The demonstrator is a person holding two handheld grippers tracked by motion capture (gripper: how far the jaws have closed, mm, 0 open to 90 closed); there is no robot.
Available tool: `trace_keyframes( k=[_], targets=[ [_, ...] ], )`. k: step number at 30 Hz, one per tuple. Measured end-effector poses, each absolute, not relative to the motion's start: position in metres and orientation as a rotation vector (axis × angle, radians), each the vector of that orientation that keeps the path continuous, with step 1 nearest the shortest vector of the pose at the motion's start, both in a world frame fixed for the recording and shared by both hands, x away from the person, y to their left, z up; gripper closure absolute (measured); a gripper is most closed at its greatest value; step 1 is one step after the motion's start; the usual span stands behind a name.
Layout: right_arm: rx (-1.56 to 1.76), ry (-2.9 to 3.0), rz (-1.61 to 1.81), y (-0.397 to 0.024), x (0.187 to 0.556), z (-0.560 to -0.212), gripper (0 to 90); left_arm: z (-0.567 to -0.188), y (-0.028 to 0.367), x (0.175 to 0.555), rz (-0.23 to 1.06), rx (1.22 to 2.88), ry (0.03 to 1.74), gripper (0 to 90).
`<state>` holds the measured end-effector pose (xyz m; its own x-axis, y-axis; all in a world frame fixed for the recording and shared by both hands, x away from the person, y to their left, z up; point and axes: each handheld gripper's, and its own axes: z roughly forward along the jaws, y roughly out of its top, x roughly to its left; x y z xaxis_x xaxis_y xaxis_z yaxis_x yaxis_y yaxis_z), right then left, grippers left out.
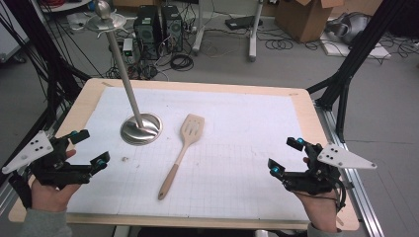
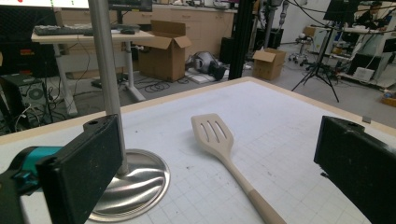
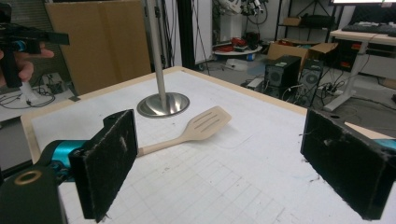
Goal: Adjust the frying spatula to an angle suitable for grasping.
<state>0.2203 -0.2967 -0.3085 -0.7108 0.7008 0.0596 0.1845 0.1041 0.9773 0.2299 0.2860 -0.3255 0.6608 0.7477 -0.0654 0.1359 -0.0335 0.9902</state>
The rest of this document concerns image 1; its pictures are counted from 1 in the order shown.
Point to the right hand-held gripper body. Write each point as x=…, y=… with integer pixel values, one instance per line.
x=316, y=181

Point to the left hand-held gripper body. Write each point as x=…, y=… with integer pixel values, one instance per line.
x=49, y=168

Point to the wooden slotted spatula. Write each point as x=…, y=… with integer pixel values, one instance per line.
x=192, y=128

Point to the person's right hand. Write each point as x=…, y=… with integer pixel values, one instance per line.
x=321, y=210

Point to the person's left hand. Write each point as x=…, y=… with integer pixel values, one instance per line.
x=52, y=199

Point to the person's right grey sleeve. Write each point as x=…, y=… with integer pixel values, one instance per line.
x=321, y=232

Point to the person's grey sleeve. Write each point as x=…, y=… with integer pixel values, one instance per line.
x=321, y=232
x=42, y=225

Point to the steel utensil stand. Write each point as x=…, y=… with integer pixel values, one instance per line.
x=141, y=131

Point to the person's left grey sleeve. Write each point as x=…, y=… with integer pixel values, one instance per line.
x=42, y=225

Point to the white grid mat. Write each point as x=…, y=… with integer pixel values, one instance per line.
x=230, y=115

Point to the small white box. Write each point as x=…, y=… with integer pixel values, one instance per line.
x=127, y=46

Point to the white floor board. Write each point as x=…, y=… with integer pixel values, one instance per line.
x=359, y=51

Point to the white stand leg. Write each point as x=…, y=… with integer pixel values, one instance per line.
x=198, y=33
x=253, y=36

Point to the black computer tower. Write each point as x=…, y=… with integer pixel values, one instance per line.
x=172, y=28
x=147, y=33

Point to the cardboard box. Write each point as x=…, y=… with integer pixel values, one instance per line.
x=303, y=18

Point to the grey bag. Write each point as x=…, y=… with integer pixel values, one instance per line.
x=349, y=28

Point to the black flat device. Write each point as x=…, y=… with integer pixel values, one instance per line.
x=243, y=22

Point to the aluminium rail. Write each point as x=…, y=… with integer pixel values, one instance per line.
x=355, y=184
x=10, y=191

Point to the black metal frame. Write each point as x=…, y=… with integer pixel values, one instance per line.
x=42, y=59
x=355, y=56

